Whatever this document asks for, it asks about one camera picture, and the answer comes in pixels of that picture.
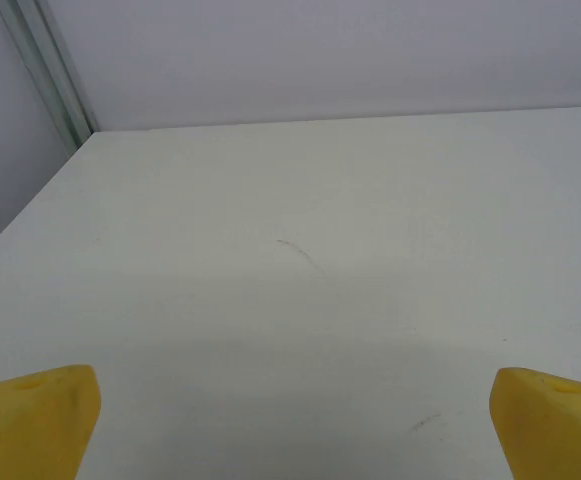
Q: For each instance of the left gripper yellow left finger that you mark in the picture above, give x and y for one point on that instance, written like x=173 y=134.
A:
x=30 y=425

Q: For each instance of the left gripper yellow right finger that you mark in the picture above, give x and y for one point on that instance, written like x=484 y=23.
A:
x=555 y=430

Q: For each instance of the aluminium frame post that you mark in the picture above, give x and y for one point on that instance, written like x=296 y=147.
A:
x=45 y=70

